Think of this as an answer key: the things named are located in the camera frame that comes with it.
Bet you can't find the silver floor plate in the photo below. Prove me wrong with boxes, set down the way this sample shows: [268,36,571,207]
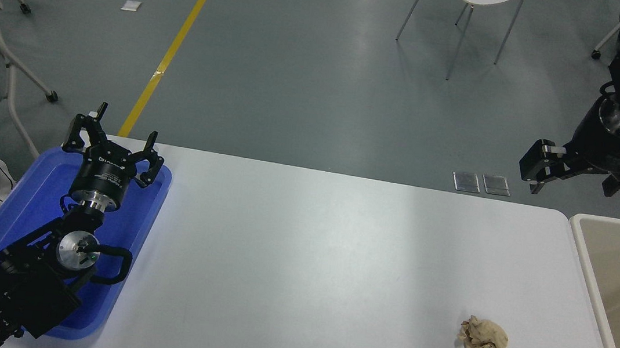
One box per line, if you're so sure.
[482,174,513,197]
[452,171,482,194]

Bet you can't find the tan paper ball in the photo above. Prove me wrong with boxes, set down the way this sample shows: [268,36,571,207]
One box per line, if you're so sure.
[455,314,511,348]

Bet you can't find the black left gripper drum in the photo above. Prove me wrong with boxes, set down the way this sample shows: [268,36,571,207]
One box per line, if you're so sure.
[70,140,143,202]

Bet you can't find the blue plastic tray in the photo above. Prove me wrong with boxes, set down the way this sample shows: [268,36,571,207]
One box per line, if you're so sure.
[0,139,175,348]

